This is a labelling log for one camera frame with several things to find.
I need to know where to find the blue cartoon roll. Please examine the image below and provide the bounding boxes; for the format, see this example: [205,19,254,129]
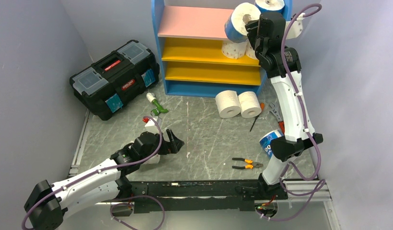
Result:
[254,0,285,13]

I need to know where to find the orange handled pliers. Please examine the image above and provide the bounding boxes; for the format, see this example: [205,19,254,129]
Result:
[232,157,263,170]

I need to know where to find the black toolbox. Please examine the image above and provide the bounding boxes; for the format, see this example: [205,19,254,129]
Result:
[69,40,160,121]

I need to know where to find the orange handled screwdriver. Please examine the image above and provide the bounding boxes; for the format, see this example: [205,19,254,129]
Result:
[249,103,265,132]

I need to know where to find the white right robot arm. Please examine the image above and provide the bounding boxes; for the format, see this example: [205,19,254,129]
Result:
[245,11,323,199]

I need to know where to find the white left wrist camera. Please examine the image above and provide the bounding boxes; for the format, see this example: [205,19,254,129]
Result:
[143,116,162,134]

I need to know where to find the red handled adjustable wrench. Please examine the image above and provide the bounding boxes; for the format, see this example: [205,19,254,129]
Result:
[269,103,285,134]

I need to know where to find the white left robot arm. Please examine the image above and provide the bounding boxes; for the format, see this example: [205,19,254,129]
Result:
[24,129,185,230]

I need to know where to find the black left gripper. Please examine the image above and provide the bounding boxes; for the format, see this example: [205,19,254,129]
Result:
[140,128,184,163]

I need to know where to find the blue shelf unit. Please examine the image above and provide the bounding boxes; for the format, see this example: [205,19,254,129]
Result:
[151,0,293,98]

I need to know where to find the green pipe valve fitting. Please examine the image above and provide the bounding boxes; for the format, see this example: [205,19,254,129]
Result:
[146,92,169,116]

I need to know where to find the plain white roll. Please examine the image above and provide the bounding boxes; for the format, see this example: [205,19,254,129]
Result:
[238,91,262,118]
[215,90,241,118]

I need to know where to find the white dotted roll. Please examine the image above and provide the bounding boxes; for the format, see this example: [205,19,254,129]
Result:
[221,40,248,59]

